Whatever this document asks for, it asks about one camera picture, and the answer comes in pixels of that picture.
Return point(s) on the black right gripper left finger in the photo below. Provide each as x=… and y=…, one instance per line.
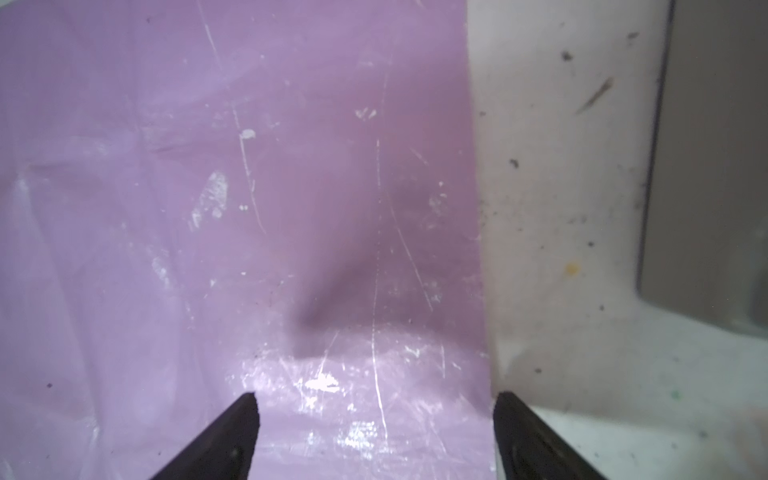
x=224, y=450

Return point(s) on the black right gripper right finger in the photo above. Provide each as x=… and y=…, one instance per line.
x=530, y=449

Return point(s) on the purple and pink wrapping paper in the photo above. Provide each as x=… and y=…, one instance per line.
x=201, y=199

